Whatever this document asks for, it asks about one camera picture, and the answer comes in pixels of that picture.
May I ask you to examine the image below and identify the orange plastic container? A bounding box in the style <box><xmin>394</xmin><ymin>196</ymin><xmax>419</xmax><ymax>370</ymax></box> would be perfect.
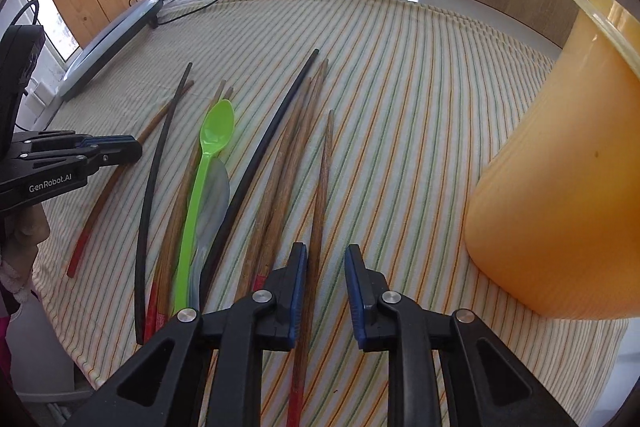
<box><xmin>464</xmin><ymin>0</ymin><xmax>639</xmax><ymax>320</ymax></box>

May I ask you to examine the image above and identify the black power cable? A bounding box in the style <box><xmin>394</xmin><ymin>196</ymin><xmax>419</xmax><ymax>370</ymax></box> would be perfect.
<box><xmin>148</xmin><ymin>0</ymin><xmax>237</xmax><ymax>30</ymax></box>

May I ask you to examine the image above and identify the wooden chopstick pair left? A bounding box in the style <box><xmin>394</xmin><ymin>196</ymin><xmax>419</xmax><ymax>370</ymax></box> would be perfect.
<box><xmin>233</xmin><ymin>78</ymin><xmax>311</xmax><ymax>301</ymax></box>

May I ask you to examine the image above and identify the translucent grey plastic spoon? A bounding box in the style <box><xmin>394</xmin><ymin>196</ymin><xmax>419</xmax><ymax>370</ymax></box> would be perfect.
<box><xmin>188</xmin><ymin>158</ymin><xmax>230</xmax><ymax>311</ymax></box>

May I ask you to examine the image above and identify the wooden chopstick under spoon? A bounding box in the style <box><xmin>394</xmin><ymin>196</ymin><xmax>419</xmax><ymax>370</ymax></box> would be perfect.
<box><xmin>143</xmin><ymin>79</ymin><xmax>234</xmax><ymax>344</ymax></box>

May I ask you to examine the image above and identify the grey flat appliance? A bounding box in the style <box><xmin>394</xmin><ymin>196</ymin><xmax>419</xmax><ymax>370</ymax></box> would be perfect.
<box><xmin>56</xmin><ymin>0</ymin><xmax>163</xmax><ymax>101</ymax></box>

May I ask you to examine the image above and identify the far left wooden chopstick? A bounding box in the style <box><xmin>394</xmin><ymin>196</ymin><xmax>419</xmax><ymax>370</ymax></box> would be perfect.
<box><xmin>66</xmin><ymin>104</ymin><xmax>169</xmax><ymax>279</ymax></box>

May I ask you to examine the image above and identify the green plastic spoon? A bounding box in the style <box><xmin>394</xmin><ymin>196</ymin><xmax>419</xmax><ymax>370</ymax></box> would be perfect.
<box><xmin>172</xmin><ymin>98</ymin><xmax>234</xmax><ymax>312</ymax></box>

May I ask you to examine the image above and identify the wooden chopstick red end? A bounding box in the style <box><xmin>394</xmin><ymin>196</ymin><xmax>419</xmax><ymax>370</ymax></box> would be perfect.
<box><xmin>286</xmin><ymin>109</ymin><xmax>334</xmax><ymax>427</ymax></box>

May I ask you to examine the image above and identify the long black chopstick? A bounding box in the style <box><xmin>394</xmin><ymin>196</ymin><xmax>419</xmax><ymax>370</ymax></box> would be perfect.
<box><xmin>198</xmin><ymin>49</ymin><xmax>319</xmax><ymax>311</ymax></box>

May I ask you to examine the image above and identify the striped table cloth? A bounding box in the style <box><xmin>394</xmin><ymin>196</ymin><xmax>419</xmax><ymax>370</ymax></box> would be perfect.
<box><xmin>51</xmin><ymin>0</ymin><xmax>627</xmax><ymax>426</ymax></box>

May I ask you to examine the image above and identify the wooden chopstick pair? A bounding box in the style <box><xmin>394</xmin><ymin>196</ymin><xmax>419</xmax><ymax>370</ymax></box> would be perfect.
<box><xmin>233</xmin><ymin>78</ymin><xmax>311</xmax><ymax>301</ymax></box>
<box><xmin>250</xmin><ymin>58</ymin><xmax>329</xmax><ymax>291</ymax></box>

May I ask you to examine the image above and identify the wooden chopstick pair right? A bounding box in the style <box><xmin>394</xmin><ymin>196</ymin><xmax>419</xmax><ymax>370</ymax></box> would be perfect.
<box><xmin>250</xmin><ymin>58</ymin><xmax>329</xmax><ymax>291</ymax></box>

